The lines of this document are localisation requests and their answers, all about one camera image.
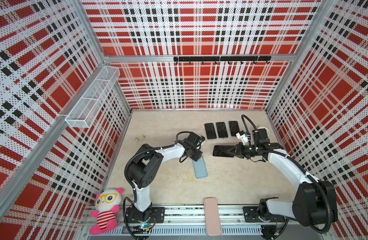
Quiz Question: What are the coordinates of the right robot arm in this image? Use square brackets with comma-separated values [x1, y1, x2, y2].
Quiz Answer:
[228, 115, 338, 234]

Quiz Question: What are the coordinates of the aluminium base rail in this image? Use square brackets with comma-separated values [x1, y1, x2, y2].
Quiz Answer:
[76, 205, 334, 240]

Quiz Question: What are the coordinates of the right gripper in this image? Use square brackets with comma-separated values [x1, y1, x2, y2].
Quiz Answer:
[227, 142, 259, 160]

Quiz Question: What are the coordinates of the pink phone on rail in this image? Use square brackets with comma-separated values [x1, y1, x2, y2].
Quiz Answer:
[204, 198, 222, 237]

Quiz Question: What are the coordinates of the white wire basket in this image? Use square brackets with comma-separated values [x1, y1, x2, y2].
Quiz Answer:
[65, 66, 120, 129]

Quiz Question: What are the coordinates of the purple black phone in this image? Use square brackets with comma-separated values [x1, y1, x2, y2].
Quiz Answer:
[228, 120, 241, 138]

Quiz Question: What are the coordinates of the white mug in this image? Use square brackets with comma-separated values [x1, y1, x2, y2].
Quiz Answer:
[258, 126, 270, 131]

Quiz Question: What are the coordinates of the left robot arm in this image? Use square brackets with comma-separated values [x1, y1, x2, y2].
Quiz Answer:
[124, 131, 205, 223]

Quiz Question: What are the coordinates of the pink plush toy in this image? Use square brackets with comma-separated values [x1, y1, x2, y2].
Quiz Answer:
[89, 188, 124, 235]

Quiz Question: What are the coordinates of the black hook rail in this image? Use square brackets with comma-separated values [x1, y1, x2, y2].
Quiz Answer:
[173, 56, 272, 63]

